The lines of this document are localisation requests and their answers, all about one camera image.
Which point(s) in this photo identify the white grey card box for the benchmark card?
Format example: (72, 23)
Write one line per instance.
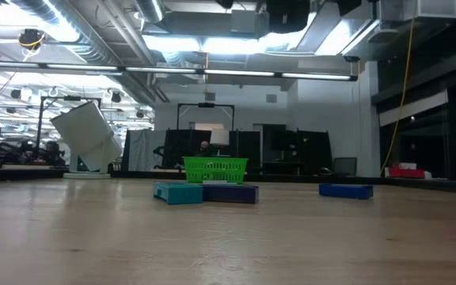
(220, 183)

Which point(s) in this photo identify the blue printed card box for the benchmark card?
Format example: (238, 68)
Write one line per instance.
(346, 191)

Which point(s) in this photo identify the navy card box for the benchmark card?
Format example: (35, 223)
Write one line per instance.
(232, 194)

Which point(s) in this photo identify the teal card box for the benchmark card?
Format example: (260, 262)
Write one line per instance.
(180, 194)

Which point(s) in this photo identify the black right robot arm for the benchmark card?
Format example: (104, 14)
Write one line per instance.
(348, 6)

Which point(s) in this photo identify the grey ceiling box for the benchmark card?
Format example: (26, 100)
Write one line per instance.
(248, 21)

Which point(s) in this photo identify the long LED light bar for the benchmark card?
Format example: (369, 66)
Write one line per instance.
(311, 75)

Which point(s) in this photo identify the black partition panel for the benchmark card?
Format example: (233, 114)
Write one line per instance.
(180, 148)
(311, 150)

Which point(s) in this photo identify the white lampshade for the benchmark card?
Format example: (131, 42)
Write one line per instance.
(220, 136)

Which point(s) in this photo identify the person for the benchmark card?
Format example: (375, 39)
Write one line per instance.
(204, 147)
(52, 152)

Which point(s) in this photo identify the green plastic basket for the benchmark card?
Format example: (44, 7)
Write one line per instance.
(214, 170)

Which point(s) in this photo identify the red box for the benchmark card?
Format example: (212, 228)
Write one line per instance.
(406, 173)

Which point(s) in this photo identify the grey curtain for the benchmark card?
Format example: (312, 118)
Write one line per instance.
(143, 150)

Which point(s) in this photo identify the white desk lamp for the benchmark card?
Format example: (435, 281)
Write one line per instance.
(85, 130)

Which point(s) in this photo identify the black round ceiling fixture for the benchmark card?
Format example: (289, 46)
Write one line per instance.
(31, 39)

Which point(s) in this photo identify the silver ceiling duct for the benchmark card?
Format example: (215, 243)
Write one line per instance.
(149, 10)

